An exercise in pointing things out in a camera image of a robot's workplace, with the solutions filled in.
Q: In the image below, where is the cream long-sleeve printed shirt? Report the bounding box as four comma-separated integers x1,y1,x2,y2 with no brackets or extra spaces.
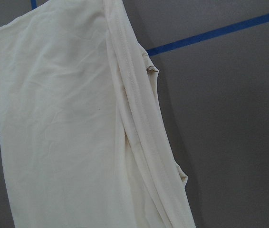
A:
0,0,195,228

